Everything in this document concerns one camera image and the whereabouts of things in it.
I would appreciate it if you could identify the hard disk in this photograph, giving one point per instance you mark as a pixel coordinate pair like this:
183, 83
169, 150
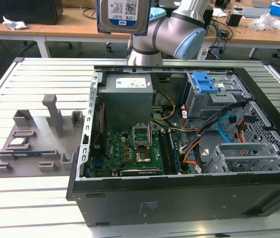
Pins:
122, 12

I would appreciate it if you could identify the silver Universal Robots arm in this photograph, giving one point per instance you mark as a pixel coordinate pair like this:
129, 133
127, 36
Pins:
164, 32

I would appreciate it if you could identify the grey metal disk bay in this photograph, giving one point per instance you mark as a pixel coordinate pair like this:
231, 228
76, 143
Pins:
243, 161

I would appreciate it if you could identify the thin metal locking lever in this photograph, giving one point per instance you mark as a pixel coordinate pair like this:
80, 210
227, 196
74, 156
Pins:
150, 134

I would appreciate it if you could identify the grey power supply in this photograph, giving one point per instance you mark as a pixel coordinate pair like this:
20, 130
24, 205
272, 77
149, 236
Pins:
125, 104

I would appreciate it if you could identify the green motherboard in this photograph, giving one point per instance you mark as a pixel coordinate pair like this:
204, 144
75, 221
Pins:
120, 151

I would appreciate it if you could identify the CPU socket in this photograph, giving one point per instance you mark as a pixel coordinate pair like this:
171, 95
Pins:
142, 157

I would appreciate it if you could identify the black RAM slot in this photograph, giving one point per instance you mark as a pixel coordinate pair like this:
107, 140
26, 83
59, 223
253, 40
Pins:
168, 153
162, 151

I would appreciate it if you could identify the installed RAM stick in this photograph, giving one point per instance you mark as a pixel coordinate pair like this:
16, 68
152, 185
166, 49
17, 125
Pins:
175, 153

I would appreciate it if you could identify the black graphics card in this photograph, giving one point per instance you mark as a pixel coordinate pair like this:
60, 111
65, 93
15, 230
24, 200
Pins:
139, 172

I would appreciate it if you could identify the grey optical drive cage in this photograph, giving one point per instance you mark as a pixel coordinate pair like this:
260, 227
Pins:
204, 104

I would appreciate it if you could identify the blue plastic drive latch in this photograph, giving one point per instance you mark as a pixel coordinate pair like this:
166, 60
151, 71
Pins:
204, 83

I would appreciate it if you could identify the black open PC case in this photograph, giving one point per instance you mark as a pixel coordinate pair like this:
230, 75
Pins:
179, 203

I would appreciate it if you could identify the grey parts rack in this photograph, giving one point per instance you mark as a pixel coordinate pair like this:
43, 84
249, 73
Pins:
45, 146

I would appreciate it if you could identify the blue RAM stick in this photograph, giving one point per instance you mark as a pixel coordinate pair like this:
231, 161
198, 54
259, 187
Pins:
28, 154

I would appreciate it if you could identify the wooden desk white legs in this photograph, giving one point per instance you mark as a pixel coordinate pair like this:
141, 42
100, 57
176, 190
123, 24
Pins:
243, 36
55, 29

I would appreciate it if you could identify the silver CPU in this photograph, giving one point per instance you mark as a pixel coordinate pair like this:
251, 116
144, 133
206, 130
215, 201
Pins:
18, 141

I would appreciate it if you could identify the small black tower box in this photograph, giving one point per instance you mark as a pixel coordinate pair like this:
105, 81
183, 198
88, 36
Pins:
209, 15

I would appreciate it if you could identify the large black box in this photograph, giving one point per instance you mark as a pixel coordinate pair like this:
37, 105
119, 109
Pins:
30, 11

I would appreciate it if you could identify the crumpled white paper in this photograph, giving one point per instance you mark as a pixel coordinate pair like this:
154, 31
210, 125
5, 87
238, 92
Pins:
14, 24

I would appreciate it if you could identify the clear plastic bag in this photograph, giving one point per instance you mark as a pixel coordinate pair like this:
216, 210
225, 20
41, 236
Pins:
263, 22

